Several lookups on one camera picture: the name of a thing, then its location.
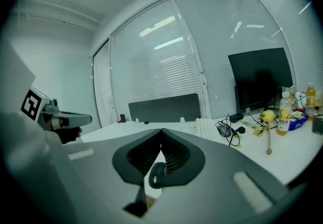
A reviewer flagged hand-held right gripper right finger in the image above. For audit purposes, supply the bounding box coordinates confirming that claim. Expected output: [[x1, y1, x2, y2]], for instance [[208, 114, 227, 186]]
[[143, 128, 290, 224]]

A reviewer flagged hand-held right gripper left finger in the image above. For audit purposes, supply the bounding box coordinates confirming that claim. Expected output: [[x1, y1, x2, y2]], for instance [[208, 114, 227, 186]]
[[63, 129, 163, 224]]

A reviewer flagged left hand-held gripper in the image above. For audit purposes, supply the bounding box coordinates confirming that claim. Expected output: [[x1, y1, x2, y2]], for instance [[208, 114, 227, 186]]
[[20, 86, 93, 131]]

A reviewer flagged dark computer mouse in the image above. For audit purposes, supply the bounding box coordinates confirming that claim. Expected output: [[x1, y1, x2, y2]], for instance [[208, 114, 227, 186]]
[[148, 161, 168, 190]]

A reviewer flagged black computer monitor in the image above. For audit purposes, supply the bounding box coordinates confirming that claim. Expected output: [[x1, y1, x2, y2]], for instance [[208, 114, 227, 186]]
[[228, 47, 295, 116]]

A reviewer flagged person's left hand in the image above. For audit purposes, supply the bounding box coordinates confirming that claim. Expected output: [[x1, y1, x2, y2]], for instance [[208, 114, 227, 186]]
[[44, 119, 83, 145]]

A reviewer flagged white keyboard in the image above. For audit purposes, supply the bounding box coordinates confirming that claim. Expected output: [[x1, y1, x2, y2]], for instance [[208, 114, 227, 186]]
[[194, 117, 223, 143]]

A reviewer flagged wooden stick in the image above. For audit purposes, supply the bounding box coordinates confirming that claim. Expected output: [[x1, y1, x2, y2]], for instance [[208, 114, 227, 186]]
[[265, 122, 274, 156]]

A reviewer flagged black power adapter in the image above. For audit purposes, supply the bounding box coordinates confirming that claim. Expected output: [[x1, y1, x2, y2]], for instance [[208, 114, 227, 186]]
[[229, 113, 245, 124]]

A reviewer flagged grey desk divider panel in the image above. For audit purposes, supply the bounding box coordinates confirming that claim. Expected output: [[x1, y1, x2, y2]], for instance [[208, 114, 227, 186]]
[[128, 93, 202, 123]]

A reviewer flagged yellow lemon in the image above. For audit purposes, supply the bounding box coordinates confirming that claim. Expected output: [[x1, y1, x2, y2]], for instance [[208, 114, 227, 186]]
[[260, 109, 277, 124]]

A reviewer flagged clear bottle yellow drink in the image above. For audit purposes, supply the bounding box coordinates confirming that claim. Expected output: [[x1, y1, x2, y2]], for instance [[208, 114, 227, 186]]
[[276, 91, 292, 136]]

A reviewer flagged blue snack bag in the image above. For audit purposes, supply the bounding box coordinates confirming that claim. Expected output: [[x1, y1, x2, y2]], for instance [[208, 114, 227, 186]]
[[288, 111, 310, 132]]

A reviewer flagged colourful drink carton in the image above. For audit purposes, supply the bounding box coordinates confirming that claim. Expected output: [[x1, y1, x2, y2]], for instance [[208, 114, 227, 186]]
[[282, 85, 296, 110]]

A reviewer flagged dark phone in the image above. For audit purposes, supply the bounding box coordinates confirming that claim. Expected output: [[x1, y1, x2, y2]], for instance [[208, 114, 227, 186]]
[[311, 116, 323, 136]]

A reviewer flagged orange drink bottle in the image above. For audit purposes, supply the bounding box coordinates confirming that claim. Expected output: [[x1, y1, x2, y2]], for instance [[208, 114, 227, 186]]
[[305, 82, 317, 118]]

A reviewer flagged black cable tangle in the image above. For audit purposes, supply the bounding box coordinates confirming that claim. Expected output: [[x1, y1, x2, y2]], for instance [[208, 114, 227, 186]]
[[215, 114, 247, 147]]

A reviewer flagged grey wired mouse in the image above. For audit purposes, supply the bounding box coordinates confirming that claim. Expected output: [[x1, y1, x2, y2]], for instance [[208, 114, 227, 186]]
[[216, 124, 233, 138]]

